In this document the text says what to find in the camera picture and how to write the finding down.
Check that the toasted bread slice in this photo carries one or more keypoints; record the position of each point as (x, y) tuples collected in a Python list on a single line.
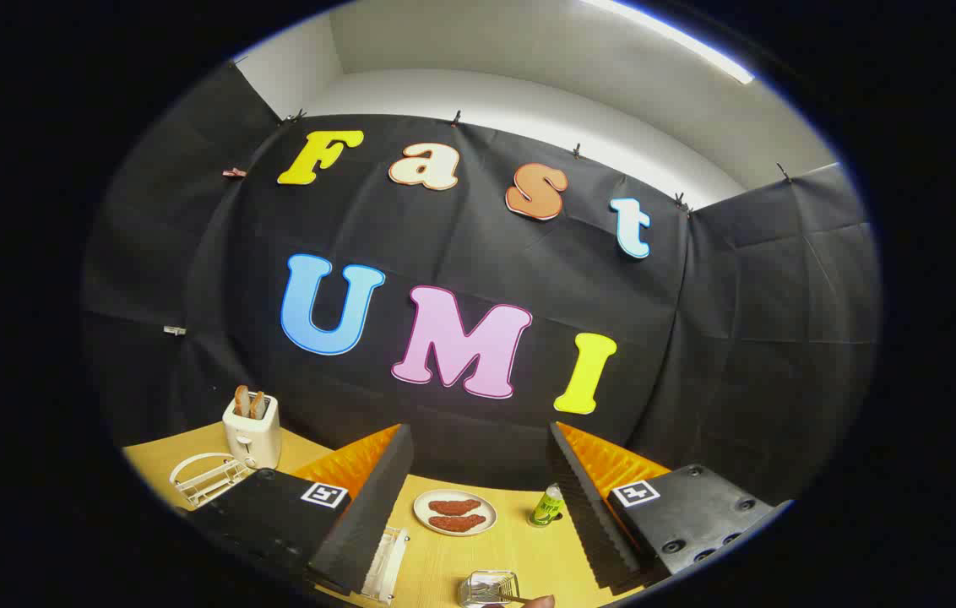
[(258, 405), (241, 401)]

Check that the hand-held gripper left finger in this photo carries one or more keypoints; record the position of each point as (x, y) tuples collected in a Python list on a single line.
[(364, 515)]

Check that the small red clip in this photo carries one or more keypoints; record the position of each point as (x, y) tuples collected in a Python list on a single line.
[(234, 172)]

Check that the white toaster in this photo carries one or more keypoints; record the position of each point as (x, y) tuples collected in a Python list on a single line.
[(252, 439)]

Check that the metal spoon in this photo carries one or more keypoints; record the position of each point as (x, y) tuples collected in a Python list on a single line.
[(514, 598)]

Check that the green label drink bottle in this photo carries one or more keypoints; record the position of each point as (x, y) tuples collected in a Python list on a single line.
[(545, 507)]

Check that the black backdrop cloth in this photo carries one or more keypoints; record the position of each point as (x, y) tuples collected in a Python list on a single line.
[(478, 253)]

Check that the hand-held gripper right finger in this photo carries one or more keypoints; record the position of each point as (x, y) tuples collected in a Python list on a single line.
[(592, 515)]

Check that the small silver clip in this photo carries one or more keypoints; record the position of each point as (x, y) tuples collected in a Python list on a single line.
[(175, 330)]

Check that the white plate with patties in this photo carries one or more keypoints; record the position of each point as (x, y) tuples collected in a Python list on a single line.
[(491, 513)]

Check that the reddish brown meat patty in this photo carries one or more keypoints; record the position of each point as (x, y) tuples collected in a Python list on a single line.
[(458, 523), (454, 507)]

